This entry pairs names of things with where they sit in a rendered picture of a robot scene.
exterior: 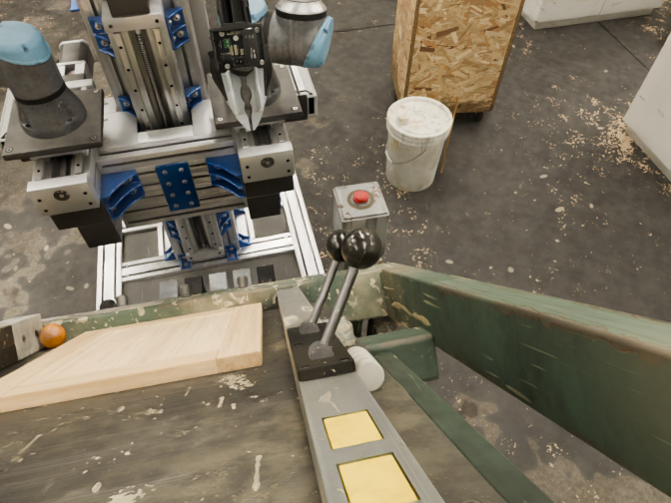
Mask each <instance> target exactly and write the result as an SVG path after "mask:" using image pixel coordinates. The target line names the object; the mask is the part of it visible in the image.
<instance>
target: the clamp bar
mask: <svg viewBox="0 0 671 503"><path fill-rule="evenodd" d="M42 328H43V327H42V321H41V315H40V314H33V315H26V316H20V317H14V318H9V319H6V320H3V321H0V370H1V369H2V368H4V367H6V366H8V365H10V364H12V363H14V362H16V361H19V360H21V359H23V358H25V357H26V356H28V355H30V354H32V353H34V352H36V351H38V350H40V349H42V348H44V346H43V345H42V344H41V342H40V340H39V334H40V331H41V329H42Z"/></svg>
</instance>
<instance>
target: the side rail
mask: <svg viewBox="0 0 671 503"><path fill-rule="evenodd" d="M381 274H382V281H383V287H384V294H385V301H386V308H387V314H388V316H390V317H391V318H393V319H395V320H396V321H398V322H399V323H401V324H402V325H404V326H405V327H407V328H414V327H422V328H423V329H425V330H427V331H429V332H430V333H432V335H433V337H434V342H435V346H436V347H438V348H439V349H441V350H443V351H444V352H446V353H447V354H449V355H450V356H452V357H453V358H455V359H457V360H458V361H460V362H461V363H463V364H464V365H466V366H467V367H469V368H470V369H472V370H474V371H475V372H477V373H478V374H480V375H481V376H483V377H484V378H486V379H487V380H489V381H491V382H492V383H494V384H495V385H497V386H498V387H500V388H501V389H503V390H505V391H506V392H508V393H509V394H511V395H512V396H514V397H515V398H517V399H518V400H520V401H522V402H523V403H525V404H526V405H528V406H529V407H531V408H532V409H534V410H535V411H537V412H539V413H540V414H542V415H543V416H545V417H546V418H548V419H549V420H551V421H553V422H554V423H556V424H557V425H559V426H560V427H562V428H563V429H565V430H566V431H568V432H570V433H571V434H573V435H574V436H576V437H577V438H579V439H580V440H582V441H583V442H585V443H587V444H588V445H590V446H591V447H593V448H594V449H596V450H597V451H599V452H601V453H602V454H604V455H605V456H607V457H608V458H610V459H611V460H613V461H614V462H616V463H618V464H619V465H621V466H622V467H624V468H625V469H627V470H628V471H630V472H631V473H633V474H635V475H636V476H638V477H639V478H641V479H642V480H644V481H645V482H647V483H649V484H650V485H652V486H653V487H655V488H656V489H658V490H659V491H661V492H662V493H664V494H666V495H667V496H669V497H670V498H671V322H670V321H665V320H660V319H656V318H651V317H646V316H642V315H637V314H632V313H628V312H623V311H618V310H614V309H609V308H604V307H600V306H595V305H590V304H586V303H581V302H576V301H572V300H567V299H562V298H558V297H553V296H549V295H544V294H539V293H535V292H530V291H525V290H521V289H516V288H511V287H507V286H502V285H497V284H493V283H488V282H483V281H479V280H474V279H469V278H465V277H460V276H455V275H451V274H446V273H441V272H437V271H432V270H427V269H423V268H418V267H413V266H409V265H400V266H394V267H388V268H383V269H382V270H381Z"/></svg>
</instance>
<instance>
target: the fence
mask: <svg viewBox="0 0 671 503"><path fill-rule="evenodd" d="M277 296H278V302H279V308H280V313H281V317H282V322H283V327H284V331H285V336H286V340H287V345H288V349H289V354H290V358H291V363H292V367H293V372H294V377H295V381H296V386H297V390H298V395H299V399H300V404H301V408H302V413H303V417H304V422H305V427H306V431H307V436H308V440H309V445H310V449H311V454H312V458H313V463H314V467H315V472H316V476H317V480H318V485H319V489H320V494H321V498H322V503H348V502H347V498H346V495H345V492H344V489H343V486H342V483H341V480H340V476H339V473H338V467H339V466H341V465H345V464H349V463H354V462H359V461H363V460H368V459H372V458H377V457H381V456H386V455H392V457H393V458H394V460H395V462H396V463H397V465H398V467H399V469H400V470H401V472H402V474H403V475H404V477H405V479H406V481H407V482H408V484H409V486H410V487H411V489H412V491H413V493H414V494H415V496H416V498H417V499H418V500H416V501H412V502H407V503H445V502H444V501H443V499H442V498H441V496H440V495H439V493H438V492H437V490H436V489H435V488H434V486H433V485H432V483H431V482H430V480H429V479H428V477H427V476H426V474H425V473H424V471H423V470H422V468H421V467H420V465H419V464H418V462H417V461H416V460H415V458H414V457H413V455H412V454H411V452H410V451H409V449H408V448H407V446H406V445H405V443H404V442H403V440H402V439H401V437H400V436H399V435H398V433H397V432H396V430H395V429H394V427H393V426H392V424H391V423H390V421H389V420H388V418H387V417H386V415H385V414H384V412H383V411H382V409H381V408H380V407H379V405H378V404H377V402H376V401H375V399H374V398H373V396H372V395H371V393H370V392H369V390H368V389H367V387H366V386H365V384H364V383H363V382H362V380H361V379H360V377H359V376H358V374H357V373H356V371H354V372H350V373H344V374H339V375H334V376H328V377H323V378H318V379H313V380H307V381H299V380H298V376H297V372H296V368H295V363H294V359H293V355H292V351H291V347H290V343H289V339H288V333H287V329H288V328H292V327H298V326H300V325H301V323H302V322H303V321H305V320H309V319H310V317H311V314H312V312H313V307H312V306H311V305H310V303H309V302H308V300H307V299H306V297H305V296H304V294H303V293H302V291H301V290H300V288H299V287H292V288H286V289H280V290H277ZM363 411H366V412H367V414H368V416H369V417H370V419H371V421H372V422H373V424H374V426H375V428H376V429H377V431H378V433H379V434H380V436H381V438H382V439H380V440H375V441H370V442H365V443H360V444H356V445H351V446H346V447H341V448H336V449H331V446H330V443H329V440H328V437H327V433H326V430H325V427H324V420H325V419H328V418H333V417H338V416H343V415H348V414H353V413H358V412H363Z"/></svg>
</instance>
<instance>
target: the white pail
mask: <svg viewBox="0 0 671 503"><path fill-rule="evenodd" d="M458 99H459V96H457V98H456V102H455V107H454V111H453V116H452V115H451V113H450V111H449V110H448V109H447V108H446V107H445V106H444V105H443V104H441V103H440V102H438V101H435V100H433V99H430V98H425V97H407V98H403V99H400V100H398V101H396V102H395V103H393V104H392V105H391V106H390V107H389V108H388V111H387V116H386V127H387V130H388V140H387V143H386V145H387V150H386V148H385V154H386V177H387V179H388V181H389V182H390V183H391V184H392V185H393V186H394V187H396V188H397V189H399V190H402V191H406V192H419V191H422V190H425V189H426V188H428V187H429V186H430V185H431V184H432V182H433V179H434V176H435V172H436V168H437V165H438V161H439V158H440V155H441V151H442V148H443V144H444V140H445V139H446V138H447V137H448V138H447V143H446V147H445V152H444V156H443V161H442V165H441V170H440V172H441V173H442V169H443V165H444V160H445V156H446V152H447V147H448V143H449V138H450V134H451V130H452V125H453V121H454V116H455V112H456V107H457V103H458Z"/></svg>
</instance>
